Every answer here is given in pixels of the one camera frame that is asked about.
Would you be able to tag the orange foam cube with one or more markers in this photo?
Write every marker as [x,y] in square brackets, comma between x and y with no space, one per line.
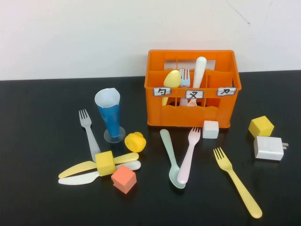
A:
[124,179]

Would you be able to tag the light blue plastic fork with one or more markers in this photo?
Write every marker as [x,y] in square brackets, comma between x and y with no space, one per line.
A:
[185,81]

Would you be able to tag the white paper label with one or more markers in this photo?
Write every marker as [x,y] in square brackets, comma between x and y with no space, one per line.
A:
[226,91]
[162,91]
[194,94]

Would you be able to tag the yellow plastic fork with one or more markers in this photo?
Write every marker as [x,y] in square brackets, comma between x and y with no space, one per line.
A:
[237,181]

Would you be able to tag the orange plastic cutlery crate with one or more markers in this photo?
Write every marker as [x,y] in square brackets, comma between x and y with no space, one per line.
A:
[183,117]

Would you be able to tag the yellow plastic spoon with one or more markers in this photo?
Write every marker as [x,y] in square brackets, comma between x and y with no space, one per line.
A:
[172,77]

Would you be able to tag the blue white paper cone cup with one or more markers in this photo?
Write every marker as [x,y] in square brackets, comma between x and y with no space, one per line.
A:
[111,117]

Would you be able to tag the yellow plastic knife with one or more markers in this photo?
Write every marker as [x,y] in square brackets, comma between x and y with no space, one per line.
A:
[77,169]

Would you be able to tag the white power adapter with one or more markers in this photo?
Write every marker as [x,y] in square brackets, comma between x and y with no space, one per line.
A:
[268,148]

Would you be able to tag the yellow foam cube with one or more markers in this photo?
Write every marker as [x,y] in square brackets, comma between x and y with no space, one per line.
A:
[105,163]
[261,127]

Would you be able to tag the pink plastic fork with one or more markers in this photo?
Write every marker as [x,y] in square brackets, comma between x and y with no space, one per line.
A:
[188,157]

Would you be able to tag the grey translucent plastic fork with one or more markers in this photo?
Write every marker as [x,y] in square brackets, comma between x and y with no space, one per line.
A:
[92,139]

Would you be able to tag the mint green plastic spoon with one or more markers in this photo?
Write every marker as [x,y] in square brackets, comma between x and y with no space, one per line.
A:
[169,150]

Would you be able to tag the white foam cube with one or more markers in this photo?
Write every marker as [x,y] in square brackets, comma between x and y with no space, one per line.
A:
[210,130]

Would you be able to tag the white plastic utensil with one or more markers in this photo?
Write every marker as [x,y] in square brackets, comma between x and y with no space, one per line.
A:
[200,70]

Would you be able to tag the white plastic knife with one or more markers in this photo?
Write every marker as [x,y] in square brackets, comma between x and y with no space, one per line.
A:
[75,180]

